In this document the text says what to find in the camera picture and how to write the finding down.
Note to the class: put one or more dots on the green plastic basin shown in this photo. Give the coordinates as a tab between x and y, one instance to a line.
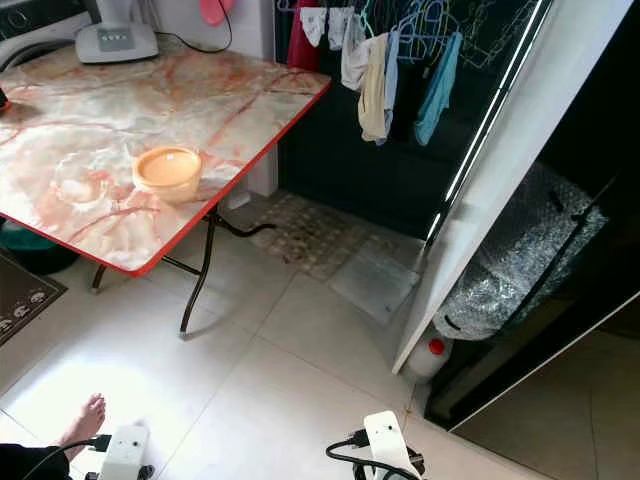
30	250

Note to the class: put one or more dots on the brown patterned doormat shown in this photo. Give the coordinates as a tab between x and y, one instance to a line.
25	295

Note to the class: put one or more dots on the marble pattern folding table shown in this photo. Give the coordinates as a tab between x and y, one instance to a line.
100	150

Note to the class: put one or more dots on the white washing machine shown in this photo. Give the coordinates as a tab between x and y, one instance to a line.
30	45

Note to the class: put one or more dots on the person bare foot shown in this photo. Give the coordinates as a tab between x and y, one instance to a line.
85	425

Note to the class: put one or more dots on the person black trouser leg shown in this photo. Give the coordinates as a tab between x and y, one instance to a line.
30	465

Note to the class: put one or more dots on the white appliance with buttons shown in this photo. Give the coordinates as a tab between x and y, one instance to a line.
115	42

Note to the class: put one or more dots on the speckled mosaic floor mat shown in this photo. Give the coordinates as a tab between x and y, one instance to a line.
305	235

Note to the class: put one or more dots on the pink plastic object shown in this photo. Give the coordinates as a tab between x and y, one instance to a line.
215	10

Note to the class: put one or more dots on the red hanging cloth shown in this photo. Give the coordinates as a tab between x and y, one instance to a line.
300	40

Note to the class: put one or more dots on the translucent textured floor mat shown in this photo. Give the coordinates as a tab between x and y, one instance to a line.
370	280

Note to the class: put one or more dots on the white hanging garment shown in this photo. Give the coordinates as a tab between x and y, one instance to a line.
340	28
315	28

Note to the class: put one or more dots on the light grey hanging cloth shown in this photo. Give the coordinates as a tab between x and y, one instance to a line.
355	62

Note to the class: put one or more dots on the beige hanging cloth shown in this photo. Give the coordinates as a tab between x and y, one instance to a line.
373	95

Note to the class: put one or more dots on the light blue hanging cloth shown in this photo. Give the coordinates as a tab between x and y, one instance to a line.
393	75

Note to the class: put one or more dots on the white jug red cap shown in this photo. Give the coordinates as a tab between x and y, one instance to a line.
426	362

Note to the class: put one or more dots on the teal hanging garment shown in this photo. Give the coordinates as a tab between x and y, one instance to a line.
437	92

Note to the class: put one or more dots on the bubble wrap bundle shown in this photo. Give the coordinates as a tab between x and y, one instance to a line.
510	265

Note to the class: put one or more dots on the white board panel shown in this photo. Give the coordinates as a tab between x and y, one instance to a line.
520	150

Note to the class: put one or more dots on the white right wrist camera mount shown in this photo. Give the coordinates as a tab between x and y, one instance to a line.
390	440

